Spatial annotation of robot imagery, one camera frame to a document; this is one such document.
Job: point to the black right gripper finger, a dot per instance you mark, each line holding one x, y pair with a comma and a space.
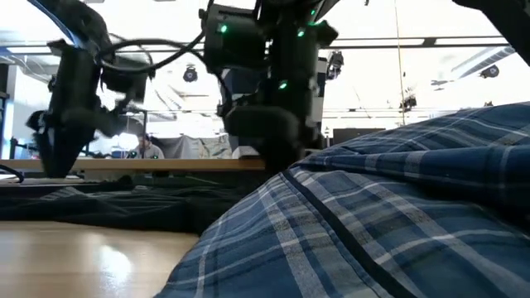
269, 128

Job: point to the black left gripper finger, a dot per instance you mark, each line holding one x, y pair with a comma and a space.
66, 149
39, 122

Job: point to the navy white striped laundry bin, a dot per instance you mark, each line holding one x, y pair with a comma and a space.
244, 83

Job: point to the dark patterned garment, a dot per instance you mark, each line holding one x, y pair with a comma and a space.
372, 227

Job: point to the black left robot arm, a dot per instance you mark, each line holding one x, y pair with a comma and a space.
78, 20

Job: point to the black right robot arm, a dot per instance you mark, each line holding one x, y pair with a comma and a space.
509, 25

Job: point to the black ceiling spotlight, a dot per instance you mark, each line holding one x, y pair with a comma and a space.
409, 102
336, 64
490, 71
50, 84
190, 74

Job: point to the black computer monitor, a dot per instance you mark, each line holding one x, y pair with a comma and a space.
18, 147

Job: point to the grey covered furniture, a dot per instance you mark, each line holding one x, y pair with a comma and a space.
194, 147

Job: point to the black-legged background table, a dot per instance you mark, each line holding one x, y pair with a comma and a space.
145, 124

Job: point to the person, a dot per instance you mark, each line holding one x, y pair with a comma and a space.
147, 151

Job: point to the black equipment case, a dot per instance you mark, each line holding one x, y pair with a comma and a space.
352, 134

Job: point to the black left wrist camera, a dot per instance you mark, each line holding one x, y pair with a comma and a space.
124, 80

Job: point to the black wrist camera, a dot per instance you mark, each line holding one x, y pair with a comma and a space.
236, 41
124, 80

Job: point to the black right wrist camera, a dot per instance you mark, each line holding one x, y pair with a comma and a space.
236, 41

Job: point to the black ceiling light rail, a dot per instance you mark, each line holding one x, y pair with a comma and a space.
414, 41

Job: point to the grey ceiling duct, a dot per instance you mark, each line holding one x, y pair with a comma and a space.
488, 62

